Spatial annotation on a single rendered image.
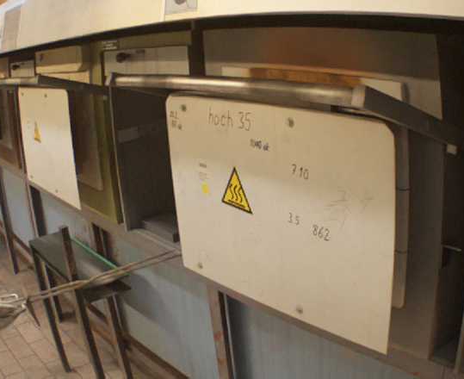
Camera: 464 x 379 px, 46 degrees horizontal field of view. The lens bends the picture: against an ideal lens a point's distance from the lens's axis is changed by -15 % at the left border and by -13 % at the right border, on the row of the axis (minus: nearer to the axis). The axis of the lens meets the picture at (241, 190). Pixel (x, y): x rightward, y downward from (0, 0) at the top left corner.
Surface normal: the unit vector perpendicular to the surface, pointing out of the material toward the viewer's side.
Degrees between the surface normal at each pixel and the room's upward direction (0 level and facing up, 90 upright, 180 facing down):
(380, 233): 90
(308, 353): 90
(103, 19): 80
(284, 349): 90
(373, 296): 90
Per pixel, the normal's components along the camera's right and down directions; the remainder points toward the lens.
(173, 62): -0.77, 0.25
